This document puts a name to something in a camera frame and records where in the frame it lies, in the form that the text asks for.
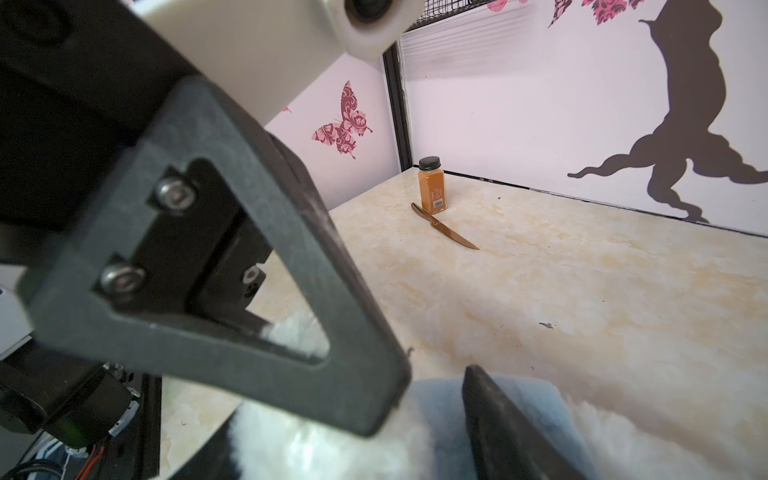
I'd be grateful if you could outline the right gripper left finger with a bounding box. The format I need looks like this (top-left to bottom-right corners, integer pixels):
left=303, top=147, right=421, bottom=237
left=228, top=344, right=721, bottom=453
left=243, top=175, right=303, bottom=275
left=170, top=414, right=240, bottom=480

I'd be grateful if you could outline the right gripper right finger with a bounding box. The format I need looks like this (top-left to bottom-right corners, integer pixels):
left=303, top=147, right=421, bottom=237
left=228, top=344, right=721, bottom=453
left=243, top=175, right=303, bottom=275
left=462, top=365, right=585, bottom=479

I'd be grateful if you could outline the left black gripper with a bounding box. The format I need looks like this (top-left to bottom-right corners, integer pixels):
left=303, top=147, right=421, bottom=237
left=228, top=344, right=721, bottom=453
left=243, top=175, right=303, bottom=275
left=0, top=0, right=277, bottom=457

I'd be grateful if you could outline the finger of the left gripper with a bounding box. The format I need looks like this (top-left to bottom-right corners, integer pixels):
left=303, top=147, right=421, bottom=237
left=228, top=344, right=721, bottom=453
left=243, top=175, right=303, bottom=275
left=19, top=77, right=411, bottom=437

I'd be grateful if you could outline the black wire basket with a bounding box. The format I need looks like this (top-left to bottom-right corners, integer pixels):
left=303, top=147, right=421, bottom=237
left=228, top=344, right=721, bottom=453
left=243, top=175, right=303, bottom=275
left=409, top=0, right=493, bottom=31

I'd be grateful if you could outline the white teddy bear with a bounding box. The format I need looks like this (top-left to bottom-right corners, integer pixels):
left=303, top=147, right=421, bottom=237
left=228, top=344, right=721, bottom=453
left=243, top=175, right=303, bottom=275
left=227, top=311, right=745, bottom=480

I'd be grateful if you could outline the brown wooden spoon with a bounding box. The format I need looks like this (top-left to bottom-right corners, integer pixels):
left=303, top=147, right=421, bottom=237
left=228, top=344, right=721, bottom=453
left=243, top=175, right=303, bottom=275
left=410, top=203, right=478, bottom=250

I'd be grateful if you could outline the light blue bear hoodie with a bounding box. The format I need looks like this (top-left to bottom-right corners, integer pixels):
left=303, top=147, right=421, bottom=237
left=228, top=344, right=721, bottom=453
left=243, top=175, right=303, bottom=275
left=406, top=366, right=600, bottom=479

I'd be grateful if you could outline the amber bottle black cap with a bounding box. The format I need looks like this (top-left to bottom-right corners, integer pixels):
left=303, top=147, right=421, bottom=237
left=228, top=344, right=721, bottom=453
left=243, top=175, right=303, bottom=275
left=418, top=156, right=447, bottom=214

